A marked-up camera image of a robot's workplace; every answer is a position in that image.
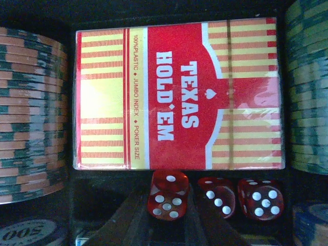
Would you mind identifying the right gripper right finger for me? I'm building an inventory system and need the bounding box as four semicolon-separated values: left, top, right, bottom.
193;187;250;246

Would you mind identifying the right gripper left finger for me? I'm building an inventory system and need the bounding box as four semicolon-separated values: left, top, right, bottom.
87;189;152;245

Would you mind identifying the red die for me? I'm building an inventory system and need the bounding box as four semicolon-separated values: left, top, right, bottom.
237;178;284;221
197;177;236;219
147;170;190;221

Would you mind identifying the aluminium poker case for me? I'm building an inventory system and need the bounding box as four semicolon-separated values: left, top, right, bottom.
0;0;328;246

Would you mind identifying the purple poker chip stack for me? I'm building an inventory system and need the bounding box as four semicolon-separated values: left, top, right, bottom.
1;217;68;245

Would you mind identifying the red playing card deck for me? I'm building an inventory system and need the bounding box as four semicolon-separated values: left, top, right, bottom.
73;17;285;170

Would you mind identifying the brown poker chip stack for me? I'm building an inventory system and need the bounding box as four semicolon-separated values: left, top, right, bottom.
1;27;69;204

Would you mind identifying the green poker chip stack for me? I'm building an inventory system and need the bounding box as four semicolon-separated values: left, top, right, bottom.
285;1;327;175

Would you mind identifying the blue playing card deck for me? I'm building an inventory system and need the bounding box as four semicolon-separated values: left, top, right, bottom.
75;234;281;246

